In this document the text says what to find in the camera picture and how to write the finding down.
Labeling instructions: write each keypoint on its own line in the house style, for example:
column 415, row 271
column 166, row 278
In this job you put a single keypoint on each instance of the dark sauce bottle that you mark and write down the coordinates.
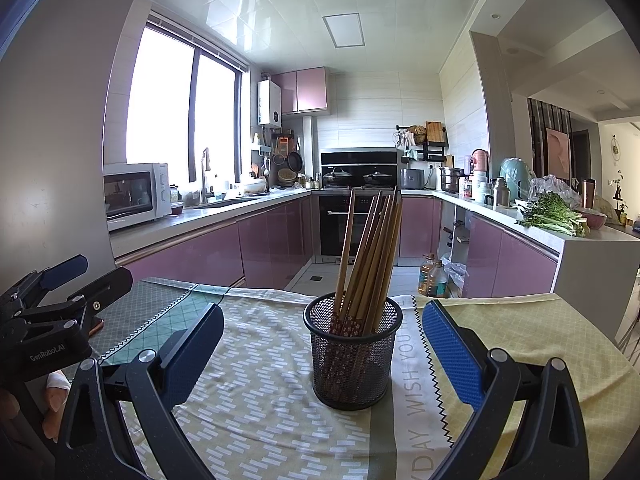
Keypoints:
column 438, row 280

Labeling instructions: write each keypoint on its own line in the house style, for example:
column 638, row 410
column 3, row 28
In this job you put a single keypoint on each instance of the yellow cooking oil bottle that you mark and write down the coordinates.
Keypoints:
column 425, row 277

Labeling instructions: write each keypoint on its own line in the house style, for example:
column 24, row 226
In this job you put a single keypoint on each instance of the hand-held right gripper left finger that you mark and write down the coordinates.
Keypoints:
column 195, row 350

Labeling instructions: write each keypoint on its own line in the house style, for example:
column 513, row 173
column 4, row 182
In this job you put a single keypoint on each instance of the steel sink faucet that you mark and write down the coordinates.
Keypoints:
column 205, row 180

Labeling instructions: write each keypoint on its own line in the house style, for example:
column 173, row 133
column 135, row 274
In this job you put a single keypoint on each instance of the silver toaster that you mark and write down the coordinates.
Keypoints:
column 412, row 179

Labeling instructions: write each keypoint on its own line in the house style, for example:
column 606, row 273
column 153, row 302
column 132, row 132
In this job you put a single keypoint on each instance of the patchwork patterned tablecloth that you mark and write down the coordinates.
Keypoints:
column 260, row 400

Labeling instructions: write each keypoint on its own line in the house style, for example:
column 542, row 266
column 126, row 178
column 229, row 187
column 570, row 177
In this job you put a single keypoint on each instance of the brown round basket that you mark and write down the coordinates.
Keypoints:
column 287, row 176

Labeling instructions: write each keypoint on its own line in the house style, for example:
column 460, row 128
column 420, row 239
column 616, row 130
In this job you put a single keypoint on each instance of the round wall clock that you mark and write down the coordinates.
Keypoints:
column 616, row 147

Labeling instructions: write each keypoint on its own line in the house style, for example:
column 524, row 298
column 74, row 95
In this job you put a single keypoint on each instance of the pink bowl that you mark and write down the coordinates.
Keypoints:
column 595, row 220

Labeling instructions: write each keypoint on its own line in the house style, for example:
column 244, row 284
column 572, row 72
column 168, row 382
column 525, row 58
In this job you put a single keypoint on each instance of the clear plastic bag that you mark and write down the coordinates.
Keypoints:
column 555, row 187

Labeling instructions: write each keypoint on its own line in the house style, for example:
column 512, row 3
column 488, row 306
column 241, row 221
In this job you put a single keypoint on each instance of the person's left hand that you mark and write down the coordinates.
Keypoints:
column 55, row 400

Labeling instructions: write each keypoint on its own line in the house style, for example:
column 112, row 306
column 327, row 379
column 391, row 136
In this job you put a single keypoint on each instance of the steel stockpot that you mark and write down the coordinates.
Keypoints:
column 451, row 180

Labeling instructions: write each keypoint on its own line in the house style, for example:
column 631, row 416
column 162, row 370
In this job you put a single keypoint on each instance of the pink upper wall cabinet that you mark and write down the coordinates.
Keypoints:
column 302, row 90

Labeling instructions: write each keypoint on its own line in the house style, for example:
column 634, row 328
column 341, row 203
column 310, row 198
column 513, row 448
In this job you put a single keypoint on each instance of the square ceiling light panel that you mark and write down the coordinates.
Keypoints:
column 343, row 30

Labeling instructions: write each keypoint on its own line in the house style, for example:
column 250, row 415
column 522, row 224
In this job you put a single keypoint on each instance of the bunch of green vegetables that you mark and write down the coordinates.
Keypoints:
column 552, row 215

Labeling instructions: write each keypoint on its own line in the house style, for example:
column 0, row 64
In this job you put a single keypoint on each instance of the pink base kitchen cabinet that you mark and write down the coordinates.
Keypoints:
column 500, row 260
column 210, row 245

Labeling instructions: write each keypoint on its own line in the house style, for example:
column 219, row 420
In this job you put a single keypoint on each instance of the pink electric kettle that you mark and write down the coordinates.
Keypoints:
column 480, row 160

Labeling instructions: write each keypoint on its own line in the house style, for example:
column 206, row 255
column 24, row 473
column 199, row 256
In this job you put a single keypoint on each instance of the hanging dark frying pan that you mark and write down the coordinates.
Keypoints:
column 295, row 161

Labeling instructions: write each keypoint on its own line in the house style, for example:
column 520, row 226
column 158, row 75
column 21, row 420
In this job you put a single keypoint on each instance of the steel thermos flask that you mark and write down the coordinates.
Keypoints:
column 499, row 192

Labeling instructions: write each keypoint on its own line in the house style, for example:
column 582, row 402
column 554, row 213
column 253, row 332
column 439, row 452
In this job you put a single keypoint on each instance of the bundle of wooden chopsticks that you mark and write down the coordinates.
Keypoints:
column 372, row 260

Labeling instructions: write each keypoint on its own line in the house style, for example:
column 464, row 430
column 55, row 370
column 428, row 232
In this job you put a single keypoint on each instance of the wooden cutting board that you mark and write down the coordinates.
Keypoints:
column 435, row 132

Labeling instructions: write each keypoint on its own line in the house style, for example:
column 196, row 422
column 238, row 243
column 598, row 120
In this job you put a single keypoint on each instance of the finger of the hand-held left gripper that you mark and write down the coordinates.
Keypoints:
column 62, row 270
column 107, row 287

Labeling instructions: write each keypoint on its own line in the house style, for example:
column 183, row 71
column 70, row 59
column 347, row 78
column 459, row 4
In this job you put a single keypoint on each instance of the black built-in oven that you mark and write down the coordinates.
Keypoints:
column 330, row 230

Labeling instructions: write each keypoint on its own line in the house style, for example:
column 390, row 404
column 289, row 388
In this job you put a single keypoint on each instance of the framed wall picture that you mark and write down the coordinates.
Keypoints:
column 557, row 155

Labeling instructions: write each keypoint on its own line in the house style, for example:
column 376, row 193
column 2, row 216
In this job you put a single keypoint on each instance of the brown travel tumbler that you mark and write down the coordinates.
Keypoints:
column 588, row 194

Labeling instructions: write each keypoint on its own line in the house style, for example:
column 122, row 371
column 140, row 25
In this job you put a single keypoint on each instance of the black stove hood unit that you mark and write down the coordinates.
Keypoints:
column 360, row 157

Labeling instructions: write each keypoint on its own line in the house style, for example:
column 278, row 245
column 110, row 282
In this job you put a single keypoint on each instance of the black wall rack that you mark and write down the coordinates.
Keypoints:
column 432, row 152

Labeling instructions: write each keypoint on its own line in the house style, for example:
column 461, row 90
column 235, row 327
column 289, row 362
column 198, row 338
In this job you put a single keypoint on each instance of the large kitchen window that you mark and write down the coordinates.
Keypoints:
column 160, row 100

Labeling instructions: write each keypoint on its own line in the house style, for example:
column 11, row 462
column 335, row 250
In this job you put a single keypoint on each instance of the crumpled white plastic bag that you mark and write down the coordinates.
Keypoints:
column 455, row 275

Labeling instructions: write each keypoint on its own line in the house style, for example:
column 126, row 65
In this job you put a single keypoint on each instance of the black pot glass lid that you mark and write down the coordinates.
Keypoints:
column 378, row 177
column 337, row 177

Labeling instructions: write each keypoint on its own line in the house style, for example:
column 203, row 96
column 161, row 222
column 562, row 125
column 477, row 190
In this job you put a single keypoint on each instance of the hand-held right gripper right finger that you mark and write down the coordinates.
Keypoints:
column 450, row 355

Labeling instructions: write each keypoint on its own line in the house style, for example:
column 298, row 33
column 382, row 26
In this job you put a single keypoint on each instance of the white microwave oven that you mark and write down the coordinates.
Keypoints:
column 135, row 195

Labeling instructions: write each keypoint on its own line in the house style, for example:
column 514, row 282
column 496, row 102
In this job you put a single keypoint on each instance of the white wall water heater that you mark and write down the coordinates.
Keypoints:
column 269, row 102

